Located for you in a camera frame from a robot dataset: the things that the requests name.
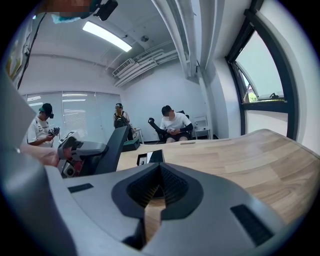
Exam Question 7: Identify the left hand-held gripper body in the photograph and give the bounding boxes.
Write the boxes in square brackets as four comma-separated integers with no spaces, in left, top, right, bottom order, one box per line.
[56,129,110,179]

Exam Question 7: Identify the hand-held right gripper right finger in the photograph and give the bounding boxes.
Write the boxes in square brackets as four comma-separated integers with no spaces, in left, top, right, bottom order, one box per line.
[141,162,288,256]

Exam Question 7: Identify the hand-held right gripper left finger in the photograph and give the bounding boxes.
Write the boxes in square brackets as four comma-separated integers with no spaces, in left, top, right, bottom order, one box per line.
[43,162,162,256]

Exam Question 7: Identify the black telephone base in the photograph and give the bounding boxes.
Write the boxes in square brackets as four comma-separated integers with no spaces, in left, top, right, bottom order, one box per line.
[136,149,166,167]

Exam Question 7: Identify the person's left hand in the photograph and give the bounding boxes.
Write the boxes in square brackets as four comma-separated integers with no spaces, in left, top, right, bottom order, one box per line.
[62,146,74,160]

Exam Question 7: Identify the dark green case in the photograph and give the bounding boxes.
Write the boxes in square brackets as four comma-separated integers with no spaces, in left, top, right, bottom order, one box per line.
[121,139,141,153]

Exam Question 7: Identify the black mesh office chair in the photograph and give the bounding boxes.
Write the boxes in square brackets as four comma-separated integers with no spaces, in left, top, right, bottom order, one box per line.
[148,109,194,144]

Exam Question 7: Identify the white side table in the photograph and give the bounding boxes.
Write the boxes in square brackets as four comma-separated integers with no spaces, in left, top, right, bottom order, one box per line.
[193,115,212,140]

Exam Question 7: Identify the white air conditioner vent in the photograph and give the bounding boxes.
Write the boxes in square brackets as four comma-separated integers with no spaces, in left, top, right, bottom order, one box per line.
[111,57,136,78]

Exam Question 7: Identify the white ceiling pipes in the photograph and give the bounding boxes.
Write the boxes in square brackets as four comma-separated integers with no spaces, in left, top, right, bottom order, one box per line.
[112,48,181,88]

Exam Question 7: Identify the long ceiling light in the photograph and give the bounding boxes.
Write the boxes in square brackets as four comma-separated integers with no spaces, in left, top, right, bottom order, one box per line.
[82,20,133,53]

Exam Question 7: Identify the black framed window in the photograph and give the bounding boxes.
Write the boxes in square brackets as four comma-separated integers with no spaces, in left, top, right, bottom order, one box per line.
[224,8,300,142]

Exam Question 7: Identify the black cable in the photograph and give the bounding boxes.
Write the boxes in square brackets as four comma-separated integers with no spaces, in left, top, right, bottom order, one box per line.
[16,12,48,90]

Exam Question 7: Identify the black head-worn camera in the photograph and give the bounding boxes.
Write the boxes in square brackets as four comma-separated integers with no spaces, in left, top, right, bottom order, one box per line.
[93,0,119,22]

